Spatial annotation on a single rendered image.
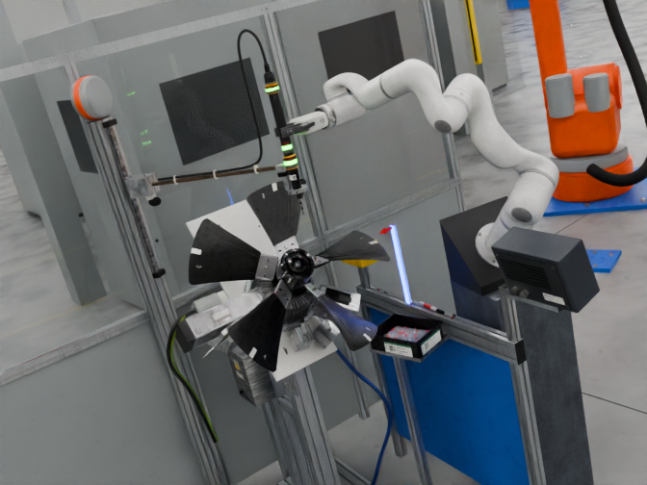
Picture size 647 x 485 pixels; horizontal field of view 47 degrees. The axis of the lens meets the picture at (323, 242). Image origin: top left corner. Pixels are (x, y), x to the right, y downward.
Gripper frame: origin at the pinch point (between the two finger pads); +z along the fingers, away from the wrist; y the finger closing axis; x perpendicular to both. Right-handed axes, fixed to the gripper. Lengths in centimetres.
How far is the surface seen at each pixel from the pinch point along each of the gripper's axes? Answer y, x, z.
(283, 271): -5.3, -43.4, 15.7
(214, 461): 56, -134, 41
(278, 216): 12.3, -30.6, 3.7
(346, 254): -4.6, -47.4, -9.8
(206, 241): 10.8, -28.4, 32.6
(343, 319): -18, -63, 5
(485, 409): -33, -114, -35
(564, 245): -80, -41, -35
